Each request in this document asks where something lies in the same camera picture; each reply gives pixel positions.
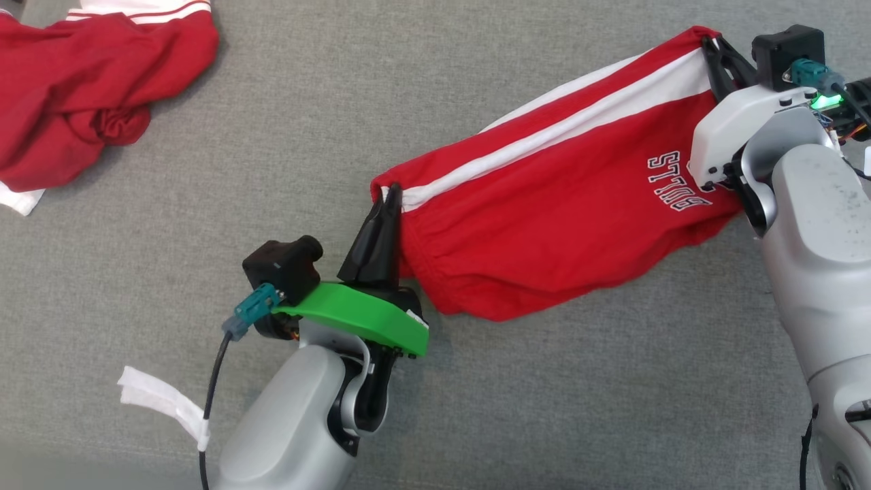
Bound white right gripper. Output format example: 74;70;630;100
688;34;819;193

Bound white tape tag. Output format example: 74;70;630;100
116;365;212;453

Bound black left cable teal plug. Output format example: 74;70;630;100
198;282;284;490

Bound red and white jersey shirt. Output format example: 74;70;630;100
0;0;220;217

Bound black right cable teal plug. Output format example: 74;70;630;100
788;59;871;118

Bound black cable teal plug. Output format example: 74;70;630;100
788;59;871;118
198;282;284;490

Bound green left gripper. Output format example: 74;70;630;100
271;182;431;359

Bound red shorts with white stripes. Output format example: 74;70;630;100
370;25;747;323

